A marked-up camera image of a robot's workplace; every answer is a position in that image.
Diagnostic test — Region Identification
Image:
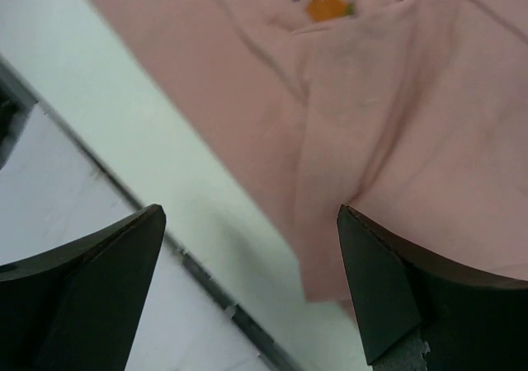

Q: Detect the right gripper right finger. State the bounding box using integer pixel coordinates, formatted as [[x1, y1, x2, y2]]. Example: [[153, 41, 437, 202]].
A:
[[337, 206, 527, 370]]

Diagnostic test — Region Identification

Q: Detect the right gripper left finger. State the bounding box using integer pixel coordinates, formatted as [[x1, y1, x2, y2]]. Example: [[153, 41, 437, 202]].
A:
[[1, 204, 166, 370]]

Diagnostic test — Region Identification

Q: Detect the pink printed t shirt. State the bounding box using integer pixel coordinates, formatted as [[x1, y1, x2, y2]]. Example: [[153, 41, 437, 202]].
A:
[[90, 0, 527, 301]]

